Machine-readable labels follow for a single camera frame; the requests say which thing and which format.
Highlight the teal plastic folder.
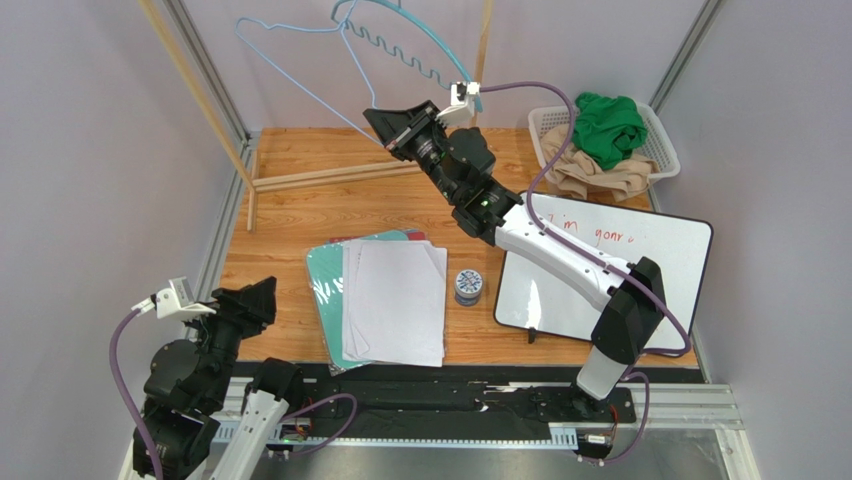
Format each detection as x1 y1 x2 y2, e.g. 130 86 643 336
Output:
306 230 409 375

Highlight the blue wire hanger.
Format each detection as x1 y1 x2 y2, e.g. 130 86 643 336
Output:
233 1 378 143

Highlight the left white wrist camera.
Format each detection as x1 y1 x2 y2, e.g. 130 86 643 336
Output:
131 277 216 322

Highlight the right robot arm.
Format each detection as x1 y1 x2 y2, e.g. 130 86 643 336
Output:
363 101 668 401

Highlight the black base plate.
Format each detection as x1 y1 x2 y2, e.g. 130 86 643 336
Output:
266 362 637 442

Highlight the white whiteboard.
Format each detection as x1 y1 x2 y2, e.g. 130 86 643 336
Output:
494 194 713 341

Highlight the red booklet under folder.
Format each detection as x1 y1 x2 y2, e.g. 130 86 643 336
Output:
328 229 428 243

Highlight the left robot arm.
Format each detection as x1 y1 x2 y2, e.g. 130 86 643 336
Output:
132 276 305 479

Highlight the aluminium frame rail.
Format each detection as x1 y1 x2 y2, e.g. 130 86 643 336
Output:
159 1 756 479

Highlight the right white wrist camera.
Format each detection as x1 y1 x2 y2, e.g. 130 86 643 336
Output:
437 81 480 127

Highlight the white plastic basket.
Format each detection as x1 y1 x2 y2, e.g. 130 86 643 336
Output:
527 101 681 185

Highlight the green t shirt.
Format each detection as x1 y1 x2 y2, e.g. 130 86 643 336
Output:
572 92 648 171

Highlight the light blue hanger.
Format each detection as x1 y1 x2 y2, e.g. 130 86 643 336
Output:
331 0 485 113

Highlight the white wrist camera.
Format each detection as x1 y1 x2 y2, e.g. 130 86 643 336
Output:
131 277 216 322
437 81 480 127

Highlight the wooden clothes rack frame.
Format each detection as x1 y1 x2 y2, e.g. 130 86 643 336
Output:
138 0 482 232

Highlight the small round tin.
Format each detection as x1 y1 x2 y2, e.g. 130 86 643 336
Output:
454 269 484 307

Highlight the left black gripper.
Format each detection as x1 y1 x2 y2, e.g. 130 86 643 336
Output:
179 273 277 405

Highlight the beige t shirt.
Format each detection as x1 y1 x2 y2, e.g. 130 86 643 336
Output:
544 143 660 202

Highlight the white paper stack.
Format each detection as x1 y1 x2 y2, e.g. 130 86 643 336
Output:
342 240 448 367

